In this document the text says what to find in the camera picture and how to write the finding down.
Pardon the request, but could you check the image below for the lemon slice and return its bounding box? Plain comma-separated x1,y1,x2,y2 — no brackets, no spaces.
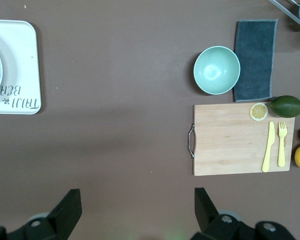
249,102,269,122

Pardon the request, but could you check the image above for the green avocado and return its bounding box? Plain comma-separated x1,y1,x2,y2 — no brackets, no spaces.
269,95,300,118

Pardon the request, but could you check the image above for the metal wire rack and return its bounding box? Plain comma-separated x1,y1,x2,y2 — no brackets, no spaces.
268,0,300,32

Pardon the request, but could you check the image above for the dark grey cloth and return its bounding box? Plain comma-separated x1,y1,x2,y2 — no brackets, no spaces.
233,18,279,103

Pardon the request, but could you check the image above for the yellow plastic knife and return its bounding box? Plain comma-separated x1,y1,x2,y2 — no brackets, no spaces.
261,121,276,173

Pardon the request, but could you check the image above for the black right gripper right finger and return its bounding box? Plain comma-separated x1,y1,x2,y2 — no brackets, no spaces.
191,187,297,240

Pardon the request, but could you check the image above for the mint green bowl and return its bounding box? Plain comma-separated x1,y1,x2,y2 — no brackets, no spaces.
193,45,241,96

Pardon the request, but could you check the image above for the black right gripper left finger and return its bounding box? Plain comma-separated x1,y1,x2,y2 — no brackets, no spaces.
0,188,82,240

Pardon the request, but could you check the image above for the wooden cutting board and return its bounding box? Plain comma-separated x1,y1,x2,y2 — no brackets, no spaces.
188,103,296,177

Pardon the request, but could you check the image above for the yellow plastic fork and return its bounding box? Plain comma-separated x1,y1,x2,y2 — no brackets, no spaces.
277,120,288,168

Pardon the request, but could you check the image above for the cream tray with bear print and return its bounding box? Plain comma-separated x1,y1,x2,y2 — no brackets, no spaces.
0,19,42,115

